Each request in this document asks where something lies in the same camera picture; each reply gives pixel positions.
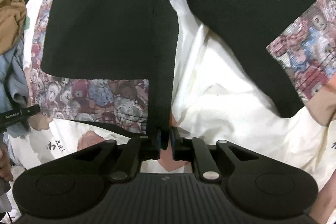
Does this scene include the black shorts with bear trim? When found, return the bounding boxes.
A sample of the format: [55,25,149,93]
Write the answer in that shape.
[30,0,321,138]

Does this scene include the person's left hand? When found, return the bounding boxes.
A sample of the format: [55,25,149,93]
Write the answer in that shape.
[0,143,14,182]

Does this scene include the light blue garment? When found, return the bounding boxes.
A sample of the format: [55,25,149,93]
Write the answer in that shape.
[0,37,31,135]

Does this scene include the cream cartoon bed sheet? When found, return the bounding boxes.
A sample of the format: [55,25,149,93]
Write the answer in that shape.
[0,0,336,224]

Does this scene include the brown garment on bed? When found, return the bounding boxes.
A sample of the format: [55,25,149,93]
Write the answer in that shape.
[0,0,27,55]

